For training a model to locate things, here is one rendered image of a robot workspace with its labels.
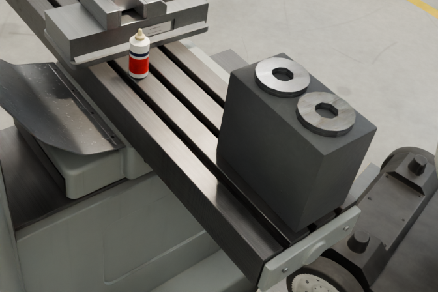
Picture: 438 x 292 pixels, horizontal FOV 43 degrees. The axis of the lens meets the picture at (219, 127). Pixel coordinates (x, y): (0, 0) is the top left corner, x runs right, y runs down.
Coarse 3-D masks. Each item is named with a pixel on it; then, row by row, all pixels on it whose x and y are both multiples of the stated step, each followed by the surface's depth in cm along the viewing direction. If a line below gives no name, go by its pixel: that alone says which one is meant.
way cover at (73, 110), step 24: (0, 72) 110; (48, 72) 123; (0, 96) 92; (24, 96) 108; (48, 96) 115; (72, 96) 118; (24, 120) 97; (48, 120) 106; (96, 120) 114; (48, 144) 96; (72, 144) 104; (96, 144) 108; (120, 144) 110
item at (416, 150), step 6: (396, 150) 166; (402, 150) 163; (408, 150) 162; (414, 150) 161; (420, 150) 161; (390, 156) 165; (426, 156) 159; (432, 156) 159; (384, 162) 167; (432, 162) 158
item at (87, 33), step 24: (96, 0) 114; (168, 0) 127; (192, 0) 127; (48, 24) 117; (72, 24) 114; (96, 24) 115; (120, 24) 115; (144, 24) 119; (168, 24) 124; (192, 24) 128; (72, 48) 112; (96, 48) 115; (120, 48) 119
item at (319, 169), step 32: (256, 64) 92; (288, 64) 91; (256, 96) 86; (288, 96) 86; (320, 96) 86; (224, 128) 97; (256, 128) 89; (288, 128) 82; (320, 128) 80; (352, 128) 83; (256, 160) 92; (288, 160) 85; (320, 160) 79; (352, 160) 86; (256, 192) 96; (288, 192) 88; (320, 192) 86; (288, 224) 91
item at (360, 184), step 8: (368, 168) 181; (376, 168) 181; (360, 176) 178; (368, 176) 178; (376, 176) 179; (352, 184) 175; (360, 184) 175; (368, 184) 176; (352, 192) 172; (360, 192) 173; (272, 288) 144; (280, 288) 144
